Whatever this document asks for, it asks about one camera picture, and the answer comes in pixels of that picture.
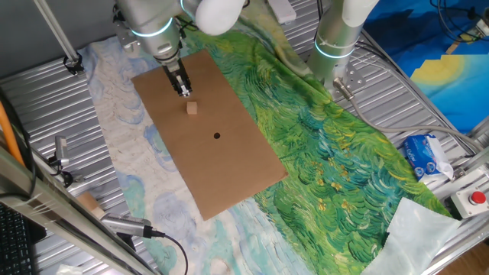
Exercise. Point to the painted landscape tablecloth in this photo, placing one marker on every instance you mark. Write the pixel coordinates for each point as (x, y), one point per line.
(305, 153)

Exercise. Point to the white power strip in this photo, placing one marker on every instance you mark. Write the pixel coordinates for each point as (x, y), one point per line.
(282, 11)

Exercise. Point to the aluminium frame beam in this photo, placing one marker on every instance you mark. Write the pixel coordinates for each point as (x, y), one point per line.
(57, 214)

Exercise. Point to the silver depth camera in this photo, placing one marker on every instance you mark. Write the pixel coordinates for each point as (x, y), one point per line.
(126, 225)

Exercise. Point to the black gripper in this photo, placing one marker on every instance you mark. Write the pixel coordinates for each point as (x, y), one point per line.
(173, 69)

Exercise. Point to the black pole clamp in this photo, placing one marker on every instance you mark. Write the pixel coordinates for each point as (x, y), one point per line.
(73, 65)

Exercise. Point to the blue sun painted cloth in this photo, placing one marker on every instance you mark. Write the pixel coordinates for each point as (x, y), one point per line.
(412, 34)

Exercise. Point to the black camera stand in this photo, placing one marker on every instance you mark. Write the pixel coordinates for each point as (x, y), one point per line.
(126, 240)

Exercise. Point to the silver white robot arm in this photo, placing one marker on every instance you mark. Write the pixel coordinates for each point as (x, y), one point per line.
(153, 19)

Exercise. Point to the large wooden block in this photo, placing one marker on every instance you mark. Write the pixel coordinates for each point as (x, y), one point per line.
(88, 202)

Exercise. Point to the small wooden cube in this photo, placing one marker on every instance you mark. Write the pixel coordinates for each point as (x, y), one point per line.
(192, 108)

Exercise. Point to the brown cardboard sheet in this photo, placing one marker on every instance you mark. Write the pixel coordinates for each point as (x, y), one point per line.
(214, 172)

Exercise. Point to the small silver camera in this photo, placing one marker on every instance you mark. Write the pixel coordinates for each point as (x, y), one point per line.
(62, 149)

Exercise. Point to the blue tissue pack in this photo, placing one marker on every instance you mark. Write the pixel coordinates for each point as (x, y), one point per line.
(420, 154)

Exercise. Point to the grey emergency stop box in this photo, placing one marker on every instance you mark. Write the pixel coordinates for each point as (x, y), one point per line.
(464, 202)

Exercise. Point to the black keyboard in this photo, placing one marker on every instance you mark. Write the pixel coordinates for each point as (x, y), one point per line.
(15, 244)

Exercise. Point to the silver slanted pole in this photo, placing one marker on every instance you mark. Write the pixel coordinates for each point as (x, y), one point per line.
(57, 34)

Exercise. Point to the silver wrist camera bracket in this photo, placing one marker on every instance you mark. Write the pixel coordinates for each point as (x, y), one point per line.
(126, 38)

